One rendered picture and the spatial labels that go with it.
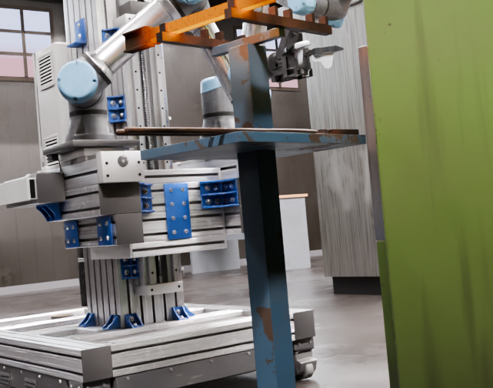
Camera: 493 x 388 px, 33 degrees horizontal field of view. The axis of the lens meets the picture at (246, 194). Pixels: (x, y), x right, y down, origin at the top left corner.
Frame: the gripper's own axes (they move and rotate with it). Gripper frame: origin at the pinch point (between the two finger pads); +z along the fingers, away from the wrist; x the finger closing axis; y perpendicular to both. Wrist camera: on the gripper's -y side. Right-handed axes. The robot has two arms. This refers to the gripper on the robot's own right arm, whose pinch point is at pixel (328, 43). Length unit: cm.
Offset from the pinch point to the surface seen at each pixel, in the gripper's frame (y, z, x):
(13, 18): -208, -672, -323
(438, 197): 45, 57, 49
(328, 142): 31, 28, 40
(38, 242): 47, -673, -333
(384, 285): 63, 26, 22
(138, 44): 4, -9, 59
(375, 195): 43, 26, 22
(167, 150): 30, 6, 66
